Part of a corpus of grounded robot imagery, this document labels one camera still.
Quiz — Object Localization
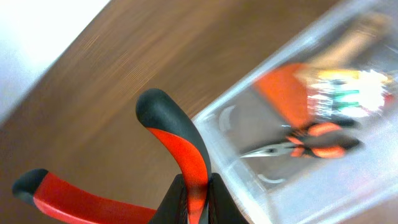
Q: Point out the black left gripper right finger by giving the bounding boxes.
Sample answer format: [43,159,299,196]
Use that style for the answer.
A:
[208,173,249,224]

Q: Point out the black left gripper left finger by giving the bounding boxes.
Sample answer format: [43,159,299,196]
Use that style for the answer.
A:
[148,174,188,224]

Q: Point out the red black side cutters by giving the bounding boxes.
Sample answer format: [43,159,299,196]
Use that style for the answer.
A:
[12,88,211,223]

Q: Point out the orange black needle-nose pliers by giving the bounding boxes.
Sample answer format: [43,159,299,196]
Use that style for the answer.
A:
[240,119,361,159]

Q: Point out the orange scraper wooden handle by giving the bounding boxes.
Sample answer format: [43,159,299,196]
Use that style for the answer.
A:
[254,12,391,128]

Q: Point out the clear case of screwdrivers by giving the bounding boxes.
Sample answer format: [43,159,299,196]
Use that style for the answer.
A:
[307,69,397,121]

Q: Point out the clear plastic container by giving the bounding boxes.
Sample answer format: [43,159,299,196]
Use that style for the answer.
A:
[194,1,397,223]

